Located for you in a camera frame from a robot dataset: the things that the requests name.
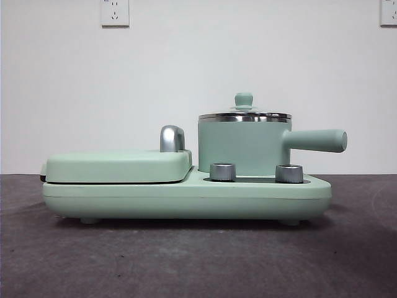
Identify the white wall socket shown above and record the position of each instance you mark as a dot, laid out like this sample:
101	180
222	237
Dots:
114	12
389	12

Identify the mint green breakfast machine base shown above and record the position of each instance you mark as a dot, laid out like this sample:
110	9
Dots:
186	198

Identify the glass lid with green knob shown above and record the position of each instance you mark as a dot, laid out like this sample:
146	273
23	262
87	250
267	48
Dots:
244	100

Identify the silver control knob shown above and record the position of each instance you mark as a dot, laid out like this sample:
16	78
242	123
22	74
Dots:
289	173
222	171

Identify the mint green griddle cover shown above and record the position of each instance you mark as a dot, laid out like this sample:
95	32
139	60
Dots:
114	164

